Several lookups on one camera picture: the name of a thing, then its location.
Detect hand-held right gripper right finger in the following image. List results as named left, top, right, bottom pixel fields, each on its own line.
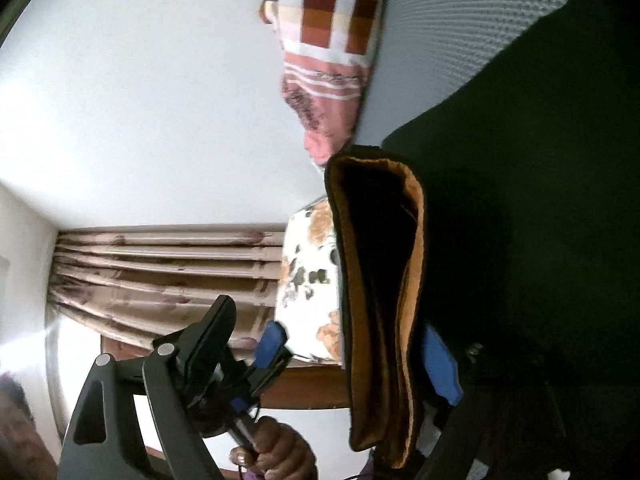
left=415, top=326, right=571, bottom=480

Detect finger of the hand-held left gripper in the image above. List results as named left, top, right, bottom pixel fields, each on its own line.
left=248, top=321, right=296, bottom=401

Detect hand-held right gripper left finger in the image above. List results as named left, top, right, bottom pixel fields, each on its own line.
left=57, top=296, right=238, bottom=480

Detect black pants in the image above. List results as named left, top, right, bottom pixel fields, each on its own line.
left=324, top=0, right=640, bottom=480

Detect person's left hand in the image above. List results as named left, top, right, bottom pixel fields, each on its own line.
left=229, top=415, right=318, bottom=480

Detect floral pillow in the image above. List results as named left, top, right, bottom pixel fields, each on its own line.
left=274, top=197, right=351, bottom=366

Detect beige curtain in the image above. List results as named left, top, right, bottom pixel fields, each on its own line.
left=47, top=230, right=286, bottom=351

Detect person's head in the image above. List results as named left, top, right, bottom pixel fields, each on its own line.
left=0, top=372, right=57, bottom=480

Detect pink checked blanket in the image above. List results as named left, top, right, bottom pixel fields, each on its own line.
left=257, top=0, right=393, bottom=168

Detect grey mesh mat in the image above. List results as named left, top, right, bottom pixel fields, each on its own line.
left=350, top=0, right=586, bottom=146

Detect brown wooden furniture frame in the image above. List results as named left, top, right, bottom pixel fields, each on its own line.
left=100, top=332, right=353, bottom=411

